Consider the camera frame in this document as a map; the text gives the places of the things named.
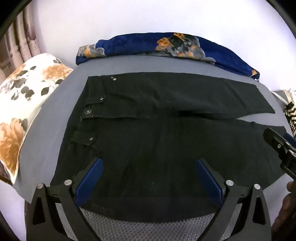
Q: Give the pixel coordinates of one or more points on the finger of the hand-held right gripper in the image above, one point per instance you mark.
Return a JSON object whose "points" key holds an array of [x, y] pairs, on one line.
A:
{"points": [[276, 142], [290, 138]]}

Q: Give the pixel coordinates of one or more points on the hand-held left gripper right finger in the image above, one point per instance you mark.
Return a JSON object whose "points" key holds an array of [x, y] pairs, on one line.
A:
{"points": [[207, 176]]}

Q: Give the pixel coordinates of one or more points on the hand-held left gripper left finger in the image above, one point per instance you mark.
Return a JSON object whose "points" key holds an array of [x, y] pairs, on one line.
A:
{"points": [[92, 176]]}

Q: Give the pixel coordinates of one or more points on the black pants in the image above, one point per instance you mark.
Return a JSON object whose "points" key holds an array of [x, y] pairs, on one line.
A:
{"points": [[150, 139]]}

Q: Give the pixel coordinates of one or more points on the person's right hand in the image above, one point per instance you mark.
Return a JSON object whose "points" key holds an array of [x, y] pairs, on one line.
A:
{"points": [[288, 208]]}

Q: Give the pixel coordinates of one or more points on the black and white striped cloth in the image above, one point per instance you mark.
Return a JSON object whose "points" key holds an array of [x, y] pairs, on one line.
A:
{"points": [[291, 118]]}

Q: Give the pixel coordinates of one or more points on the white floral pillow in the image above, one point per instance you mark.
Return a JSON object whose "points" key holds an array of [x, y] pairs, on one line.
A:
{"points": [[25, 97]]}

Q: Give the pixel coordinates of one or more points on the blue floral blanket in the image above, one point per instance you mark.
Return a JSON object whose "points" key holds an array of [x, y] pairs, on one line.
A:
{"points": [[129, 45]]}

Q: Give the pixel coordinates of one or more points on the pink patterned curtain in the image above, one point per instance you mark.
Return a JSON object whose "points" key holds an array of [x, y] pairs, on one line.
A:
{"points": [[20, 41]]}

